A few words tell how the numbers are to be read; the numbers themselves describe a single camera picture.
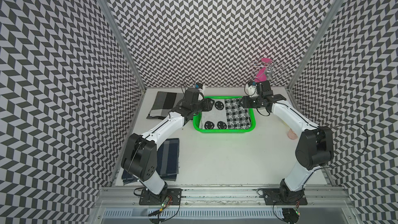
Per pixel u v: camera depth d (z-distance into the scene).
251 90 0.81
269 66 0.99
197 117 0.91
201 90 0.77
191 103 0.66
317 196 0.75
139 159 0.44
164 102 1.08
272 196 0.72
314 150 0.47
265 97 0.67
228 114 0.94
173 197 0.71
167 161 0.82
